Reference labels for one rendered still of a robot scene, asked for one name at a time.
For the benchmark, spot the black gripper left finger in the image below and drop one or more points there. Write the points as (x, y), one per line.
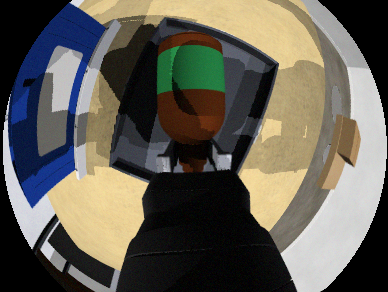
(167, 161)

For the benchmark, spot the brown bottle with green label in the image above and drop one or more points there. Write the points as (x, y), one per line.
(191, 94)

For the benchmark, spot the blue plastic crate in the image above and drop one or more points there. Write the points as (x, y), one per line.
(45, 100)

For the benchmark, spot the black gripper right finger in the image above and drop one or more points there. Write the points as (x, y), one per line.
(217, 157)

